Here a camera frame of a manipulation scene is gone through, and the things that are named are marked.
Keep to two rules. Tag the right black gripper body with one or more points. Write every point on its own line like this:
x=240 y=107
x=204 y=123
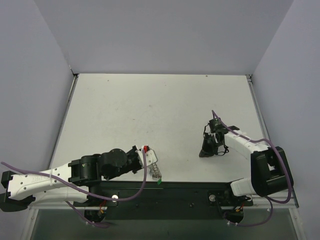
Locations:
x=208 y=144

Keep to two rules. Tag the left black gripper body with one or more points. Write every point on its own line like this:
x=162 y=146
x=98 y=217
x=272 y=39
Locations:
x=136 y=160

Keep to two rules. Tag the large metal keyring with keys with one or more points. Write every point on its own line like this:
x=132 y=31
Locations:
x=154 y=169

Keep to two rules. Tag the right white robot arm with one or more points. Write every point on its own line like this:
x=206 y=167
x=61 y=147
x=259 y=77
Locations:
x=269 y=169

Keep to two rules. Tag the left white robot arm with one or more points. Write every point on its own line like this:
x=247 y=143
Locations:
x=76 y=181

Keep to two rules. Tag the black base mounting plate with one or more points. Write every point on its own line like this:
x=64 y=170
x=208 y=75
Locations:
x=171 y=201

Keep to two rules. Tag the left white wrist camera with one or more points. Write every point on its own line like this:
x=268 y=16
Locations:
x=146 y=156

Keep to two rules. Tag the aluminium frame rail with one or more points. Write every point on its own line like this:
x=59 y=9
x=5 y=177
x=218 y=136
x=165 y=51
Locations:
x=159 y=157

